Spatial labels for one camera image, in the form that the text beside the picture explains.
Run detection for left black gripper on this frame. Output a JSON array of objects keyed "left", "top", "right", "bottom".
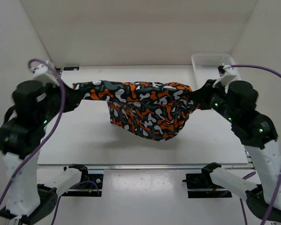
[{"left": 37, "top": 77, "right": 84, "bottom": 124}]

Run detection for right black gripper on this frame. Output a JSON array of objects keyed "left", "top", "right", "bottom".
[{"left": 188, "top": 79, "right": 237, "bottom": 122}]

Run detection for orange camouflage shorts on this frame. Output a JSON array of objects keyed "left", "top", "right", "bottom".
[{"left": 73, "top": 80, "right": 198, "bottom": 141}]

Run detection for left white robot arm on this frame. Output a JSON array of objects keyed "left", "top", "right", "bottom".
[{"left": 0, "top": 80, "right": 89, "bottom": 225}]

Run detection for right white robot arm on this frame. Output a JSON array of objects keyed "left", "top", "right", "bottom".
[{"left": 191, "top": 80, "right": 281, "bottom": 223}]

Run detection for white plastic basket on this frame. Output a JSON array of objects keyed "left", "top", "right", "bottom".
[{"left": 191, "top": 53, "right": 235, "bottom": 88}]

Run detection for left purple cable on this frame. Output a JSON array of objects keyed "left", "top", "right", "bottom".
[{"left": 0, "top": 58, "right": 101, "bottom": 225}]

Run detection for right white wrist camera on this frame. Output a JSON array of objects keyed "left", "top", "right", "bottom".
[{"left": 212, "top": 64, "right": 238, "bottom": 94}]

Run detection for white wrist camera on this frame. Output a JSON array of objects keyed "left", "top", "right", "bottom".
[
  {"left": 30, "top": 63, "right": 59, "bottom": 86},
  {"left": 212, "top": 64, "right": 238, "bottom": 94}
]

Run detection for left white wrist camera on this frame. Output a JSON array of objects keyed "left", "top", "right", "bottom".
[{"left": 30, "top": 63, "right": 59, "bottom": 86}]

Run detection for aluminium front rail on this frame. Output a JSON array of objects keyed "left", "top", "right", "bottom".
[{"left": 37, "top": 164, "right": 255, "bottom": 171}]

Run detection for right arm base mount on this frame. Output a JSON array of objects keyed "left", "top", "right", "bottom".
[{"left": 182, "top": 173, "right": 232, "bottom": 199}]

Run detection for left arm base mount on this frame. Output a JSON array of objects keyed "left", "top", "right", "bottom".
[{"left": 63, "top": 164, "right": 104, "bottom": 197}]

